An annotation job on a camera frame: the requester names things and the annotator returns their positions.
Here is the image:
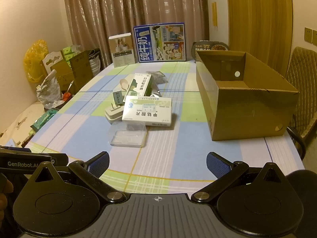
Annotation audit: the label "wooden door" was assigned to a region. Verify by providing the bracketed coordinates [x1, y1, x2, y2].
[226, 0, 294, 78]

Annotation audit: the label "brown cardboard carton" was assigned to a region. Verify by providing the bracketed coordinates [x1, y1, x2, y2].
[41, 48, 101, 95]

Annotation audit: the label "black instant meal bowl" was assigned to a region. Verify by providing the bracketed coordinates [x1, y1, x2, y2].
[192, 40, 230, 57]

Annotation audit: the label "chair with quilted cover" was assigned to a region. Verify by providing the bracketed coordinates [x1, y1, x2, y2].
[285, 46, 317, 161]

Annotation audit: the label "brown cardboard box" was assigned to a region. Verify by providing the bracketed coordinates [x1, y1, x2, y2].
[195, 49, 300, 141]

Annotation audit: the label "green and white medicine box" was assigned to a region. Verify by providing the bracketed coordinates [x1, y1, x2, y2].
[126, 73, 154, 97]

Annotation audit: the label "yellow wall strip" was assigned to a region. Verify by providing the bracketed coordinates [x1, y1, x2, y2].
[212, 2, 218, 30]

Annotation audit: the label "small green and white box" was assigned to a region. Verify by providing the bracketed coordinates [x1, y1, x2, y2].
[113, 91, 124, 106]

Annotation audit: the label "checkered cloth desktop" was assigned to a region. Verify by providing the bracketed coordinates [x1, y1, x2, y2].
[25, 59, 306, 197]

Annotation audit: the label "yellow plastic bag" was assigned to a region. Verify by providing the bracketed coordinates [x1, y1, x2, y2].
[23, 40, 49, 82]

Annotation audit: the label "white power adapter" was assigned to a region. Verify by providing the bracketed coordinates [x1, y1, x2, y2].
[104, 103, 126, 124]

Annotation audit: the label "orange handled screwdriver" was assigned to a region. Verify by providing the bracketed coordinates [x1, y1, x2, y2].
[63, 80, 74, 101]

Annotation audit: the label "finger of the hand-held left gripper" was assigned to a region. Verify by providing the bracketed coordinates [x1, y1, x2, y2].
[51, 153, 69, 167]

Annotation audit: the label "silver foil pouch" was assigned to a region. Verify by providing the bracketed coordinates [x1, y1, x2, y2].
[146, 81, 163, 99]

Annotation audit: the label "green tissue packs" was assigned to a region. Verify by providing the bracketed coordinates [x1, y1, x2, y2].
[61, 45, 82, 66]

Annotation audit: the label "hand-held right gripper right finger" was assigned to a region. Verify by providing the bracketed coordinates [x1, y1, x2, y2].
[191, 151, 289, 204]

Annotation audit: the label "person's left hand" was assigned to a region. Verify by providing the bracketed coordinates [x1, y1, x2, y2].
[0, 179, 14, 227]

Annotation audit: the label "crumpled clear plastic bag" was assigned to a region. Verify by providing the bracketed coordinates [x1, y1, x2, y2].
[37, 69, 65, 110]

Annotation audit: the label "clear plastic bag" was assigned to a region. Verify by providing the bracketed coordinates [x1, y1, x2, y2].
[146, 71, 169, 85]
[37, 69, 65, 110]

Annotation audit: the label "green wipes packet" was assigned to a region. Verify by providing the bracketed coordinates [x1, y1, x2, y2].
[31, 109, 59, 132]

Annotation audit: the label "clear plastic case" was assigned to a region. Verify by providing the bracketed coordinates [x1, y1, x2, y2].
[109, 123, 147, 147]

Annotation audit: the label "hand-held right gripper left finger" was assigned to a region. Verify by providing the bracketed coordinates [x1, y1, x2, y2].
[29, 151, 126, 205]

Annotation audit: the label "blue milk carton box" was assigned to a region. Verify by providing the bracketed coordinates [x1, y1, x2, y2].
[133, 23, 187, 63]

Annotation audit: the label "brown curtain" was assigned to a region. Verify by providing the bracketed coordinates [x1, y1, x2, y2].
[62, 0, 210, 68]

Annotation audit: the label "white product box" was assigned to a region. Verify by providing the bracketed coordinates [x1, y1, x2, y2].
[108, 33, 136, 68]

